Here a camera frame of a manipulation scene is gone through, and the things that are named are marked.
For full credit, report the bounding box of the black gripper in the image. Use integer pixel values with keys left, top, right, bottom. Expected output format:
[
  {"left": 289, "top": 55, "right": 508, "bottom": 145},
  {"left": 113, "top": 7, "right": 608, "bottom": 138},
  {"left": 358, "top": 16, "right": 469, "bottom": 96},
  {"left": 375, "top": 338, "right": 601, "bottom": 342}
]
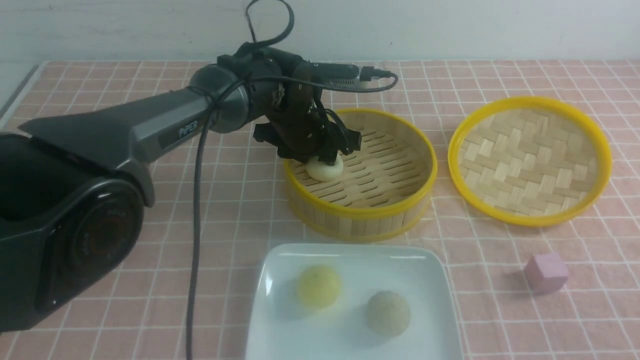
[{"left": 253, "top": 61, "right": 362, "bottom": 166}]

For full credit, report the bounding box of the white steamed bun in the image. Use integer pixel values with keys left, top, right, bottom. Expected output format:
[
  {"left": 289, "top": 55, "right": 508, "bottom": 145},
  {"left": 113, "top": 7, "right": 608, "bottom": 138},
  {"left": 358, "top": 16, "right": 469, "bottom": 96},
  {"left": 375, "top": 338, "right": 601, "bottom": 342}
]
[{"left": 305, "top": 154, "right": 344, "bottom": 182}]

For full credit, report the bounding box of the yellow steamed bun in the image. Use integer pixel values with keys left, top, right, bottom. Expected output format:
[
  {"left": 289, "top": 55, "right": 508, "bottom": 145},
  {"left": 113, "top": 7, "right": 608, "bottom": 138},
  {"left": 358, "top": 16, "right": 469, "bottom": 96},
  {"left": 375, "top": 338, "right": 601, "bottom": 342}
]
[{"left": 295, "top": 265, "right": 342, "bottom": 310}]

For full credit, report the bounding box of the greyish steamed bun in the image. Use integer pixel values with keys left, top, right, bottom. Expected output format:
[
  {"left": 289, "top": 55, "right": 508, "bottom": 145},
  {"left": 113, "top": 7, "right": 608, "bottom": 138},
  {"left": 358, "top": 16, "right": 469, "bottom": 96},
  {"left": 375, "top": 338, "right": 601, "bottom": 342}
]
[{"left": 365, "top": 291, "right": 412, "bottom": 338}]

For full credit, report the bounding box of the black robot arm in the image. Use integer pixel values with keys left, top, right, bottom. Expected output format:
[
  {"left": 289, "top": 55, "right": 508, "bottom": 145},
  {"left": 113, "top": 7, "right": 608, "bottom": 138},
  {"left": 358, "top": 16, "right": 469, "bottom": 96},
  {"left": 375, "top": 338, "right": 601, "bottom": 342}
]
[{"left": 0, "top": 48, "right": 370, "bottom": 333}]

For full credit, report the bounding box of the white square plate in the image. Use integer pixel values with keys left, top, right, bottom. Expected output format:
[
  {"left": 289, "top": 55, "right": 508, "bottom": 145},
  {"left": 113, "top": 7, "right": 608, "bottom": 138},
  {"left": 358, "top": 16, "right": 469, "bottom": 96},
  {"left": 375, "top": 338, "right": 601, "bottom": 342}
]
[{"left": 244, "top": 243, "right": 464, "bottom": 360}]

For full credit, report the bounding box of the yellow rimmed bamboo steamer basket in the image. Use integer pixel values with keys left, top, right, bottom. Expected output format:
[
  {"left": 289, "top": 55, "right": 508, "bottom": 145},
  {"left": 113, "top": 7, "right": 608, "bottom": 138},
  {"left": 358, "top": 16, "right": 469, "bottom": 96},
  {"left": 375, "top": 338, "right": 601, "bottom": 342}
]
[{"left": 283, "top": 108, "right": 438, "bottom": 243}]

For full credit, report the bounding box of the yellow rimmed bamboo steamer lid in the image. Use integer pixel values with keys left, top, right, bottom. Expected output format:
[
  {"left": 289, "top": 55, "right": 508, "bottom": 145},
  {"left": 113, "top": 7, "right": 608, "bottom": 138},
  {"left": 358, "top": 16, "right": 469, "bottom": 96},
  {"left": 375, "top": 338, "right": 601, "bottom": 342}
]
[{"left": 447, "top": 96, "right": 613, "bottom": 227}]

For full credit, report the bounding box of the pink checked tablecloth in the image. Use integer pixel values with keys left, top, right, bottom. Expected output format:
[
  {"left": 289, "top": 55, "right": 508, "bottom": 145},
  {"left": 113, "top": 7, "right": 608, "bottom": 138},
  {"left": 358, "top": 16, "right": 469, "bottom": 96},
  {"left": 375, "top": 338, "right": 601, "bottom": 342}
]
[{"left": 0, "top": 60, "right": 640, "bottom": 360}]

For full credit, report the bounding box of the pink cube block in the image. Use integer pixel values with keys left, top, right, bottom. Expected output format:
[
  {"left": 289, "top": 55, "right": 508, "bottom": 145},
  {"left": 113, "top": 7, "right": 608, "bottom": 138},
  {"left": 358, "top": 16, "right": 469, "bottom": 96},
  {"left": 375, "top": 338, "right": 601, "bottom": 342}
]
[{"left": 523, "top": 252, "right": 569, "bottom": 294}]

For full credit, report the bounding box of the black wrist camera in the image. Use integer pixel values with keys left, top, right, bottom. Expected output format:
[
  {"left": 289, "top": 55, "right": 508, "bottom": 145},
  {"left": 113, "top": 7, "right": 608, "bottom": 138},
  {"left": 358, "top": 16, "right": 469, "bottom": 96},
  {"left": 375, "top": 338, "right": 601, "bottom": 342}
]
[{"left": 311, "top": 63, "right": 365, "bottom": 90}]

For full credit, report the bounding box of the black cable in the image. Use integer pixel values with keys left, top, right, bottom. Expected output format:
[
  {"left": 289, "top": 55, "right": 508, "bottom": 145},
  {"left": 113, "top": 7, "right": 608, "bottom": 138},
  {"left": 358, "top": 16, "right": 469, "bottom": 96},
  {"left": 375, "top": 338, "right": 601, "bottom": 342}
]
[{"left": 185, "top": 0, "right": 400, "bottom": 360}]

